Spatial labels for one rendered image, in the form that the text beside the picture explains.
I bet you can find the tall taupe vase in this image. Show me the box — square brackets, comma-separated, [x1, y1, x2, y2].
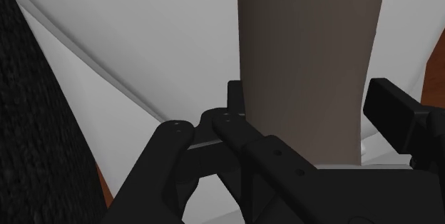
[236, 0, 389, 166]

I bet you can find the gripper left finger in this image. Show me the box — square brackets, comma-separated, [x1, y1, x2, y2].
[100, 80, 319, 224]

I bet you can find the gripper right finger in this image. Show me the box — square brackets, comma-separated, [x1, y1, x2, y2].
[362, 77, 445, 175]

